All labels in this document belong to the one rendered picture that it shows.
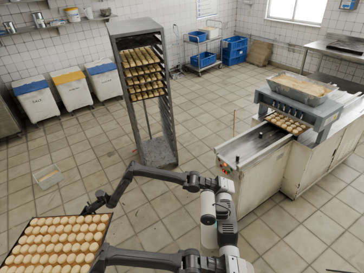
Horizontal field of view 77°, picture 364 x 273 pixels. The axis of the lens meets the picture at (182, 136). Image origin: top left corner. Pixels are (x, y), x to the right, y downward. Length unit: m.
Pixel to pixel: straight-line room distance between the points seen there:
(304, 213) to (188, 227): 1.28
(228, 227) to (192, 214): 1.60
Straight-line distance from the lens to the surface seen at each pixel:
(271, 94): 2.45
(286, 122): 2.53
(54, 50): 5.31
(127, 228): 2.77
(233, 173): 2.07
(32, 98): 4.84
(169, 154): 3.23
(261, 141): 2.35
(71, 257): 1.58
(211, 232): 1.26
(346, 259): 2.82
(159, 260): 1.05
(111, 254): 1.06
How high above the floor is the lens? 2.27
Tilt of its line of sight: 37 degrees down
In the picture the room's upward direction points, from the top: 5 degrees counter-clockwise
